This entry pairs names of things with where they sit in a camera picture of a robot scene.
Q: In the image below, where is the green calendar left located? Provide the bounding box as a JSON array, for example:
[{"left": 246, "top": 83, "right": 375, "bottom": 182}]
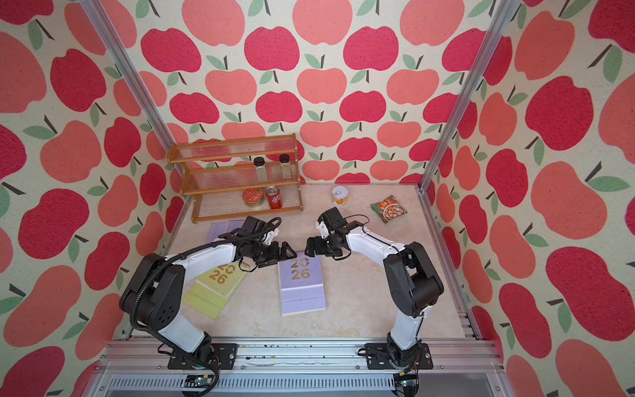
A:
[{"left": 183, "top": 262, "right": 247, "bottom": 319}]

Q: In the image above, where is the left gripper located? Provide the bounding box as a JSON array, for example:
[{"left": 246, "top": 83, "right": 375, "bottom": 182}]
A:
[{"left": 250, "top": 241, "right": 298, "bottom": 266}]

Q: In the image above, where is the right aluminium corner post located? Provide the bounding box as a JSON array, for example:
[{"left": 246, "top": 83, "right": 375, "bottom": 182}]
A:
[{"left": 418, "top": 0, "right": 521, "bottom": 195}]

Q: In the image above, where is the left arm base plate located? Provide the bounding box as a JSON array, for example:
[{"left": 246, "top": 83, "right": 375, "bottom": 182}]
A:
[{"left": 167, "top": 342, "right": 238, "bottom": 371}]

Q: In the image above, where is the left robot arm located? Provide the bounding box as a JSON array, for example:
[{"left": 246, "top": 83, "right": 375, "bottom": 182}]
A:
[{"left": 119, "top": 216, "right": 297, "bottom": 366}]

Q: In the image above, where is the left glass spice jar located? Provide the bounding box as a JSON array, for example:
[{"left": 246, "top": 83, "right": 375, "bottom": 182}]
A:
[{"left": 253, "top": 156, "right": 269, "bottom": 183}]

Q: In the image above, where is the left aluminium corner post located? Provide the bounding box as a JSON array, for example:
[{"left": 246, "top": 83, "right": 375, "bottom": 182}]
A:
[{"left": 80, "top": 1, "right": 174, "bottom": 176}]

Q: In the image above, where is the right glass spice jar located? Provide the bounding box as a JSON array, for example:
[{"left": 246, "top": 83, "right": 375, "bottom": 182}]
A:
[{"left": 279, "top": 154, "right": 292, "bottom": 180}]

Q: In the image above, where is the flat red tin can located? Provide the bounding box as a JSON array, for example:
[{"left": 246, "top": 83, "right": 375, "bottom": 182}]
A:
[{"left": 242, "top": 187, "right": 265, "bottom": 206}]

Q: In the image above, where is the glass spice jar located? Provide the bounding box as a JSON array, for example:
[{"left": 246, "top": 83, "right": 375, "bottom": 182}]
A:
[
  {"left": 253, "top": 156, "right": 269, "bottom": 183},
  {"left": 279, "top": 154, "right": 292, "bottom": 180}
]

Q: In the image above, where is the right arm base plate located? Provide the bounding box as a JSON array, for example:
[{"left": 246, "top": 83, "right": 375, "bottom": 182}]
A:
[{"left": 357, "top": 341, "right": 434, "bottom": 372}]

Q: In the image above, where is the wooden tiered shelf rack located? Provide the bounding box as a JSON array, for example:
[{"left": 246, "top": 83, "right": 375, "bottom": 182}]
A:
[{"left": 167, "top": 134, "right": 304, "bottom": 223}]

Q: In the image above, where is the white yellow food can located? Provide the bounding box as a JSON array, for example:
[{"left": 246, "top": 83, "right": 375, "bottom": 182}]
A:
[{"left": 332, "top": 186, "right": 349, "bottom": 207}]

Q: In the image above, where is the aluminium frame rail front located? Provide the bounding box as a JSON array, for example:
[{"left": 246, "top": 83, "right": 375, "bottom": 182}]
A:
[{"left": 81, "top": 337, "right": 514, "bottom": 396}]

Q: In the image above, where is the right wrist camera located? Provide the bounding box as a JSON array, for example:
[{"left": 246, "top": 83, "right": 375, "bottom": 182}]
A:
[{"left": 316, "top": 221, "right": 330, "bottom": 239}]

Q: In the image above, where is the aluminium corner post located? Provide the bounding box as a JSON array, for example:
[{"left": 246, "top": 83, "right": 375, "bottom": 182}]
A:
[
  {"left": 418, "top": 0, "right": 521, "bottom": 195},
  {"left": 80, "top": 1, "right": 174, "bottom": 176}
]

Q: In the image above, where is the green orange snack packet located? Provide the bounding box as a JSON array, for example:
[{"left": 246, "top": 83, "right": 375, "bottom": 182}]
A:
[{"left": 370, "top": 195, "right": 408, "bottom": 223}]

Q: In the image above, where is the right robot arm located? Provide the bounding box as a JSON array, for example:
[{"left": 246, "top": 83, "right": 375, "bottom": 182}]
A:
[{"left": 304, "top": 208, "right": 444, "bottom": 370}]

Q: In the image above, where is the red soda can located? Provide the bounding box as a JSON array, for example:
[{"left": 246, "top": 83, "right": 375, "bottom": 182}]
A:
[{"left": 265, "top": 186, "right": 283, "bottom": 210}]

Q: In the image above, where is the purple calendar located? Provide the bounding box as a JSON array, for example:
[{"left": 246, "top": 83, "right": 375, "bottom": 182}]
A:
[
  {"left": 278, "top": 254, "right": 327, "bottom": 316},
  {"left": 206, "top": 219, "right": 244, "bottom": 243}
]

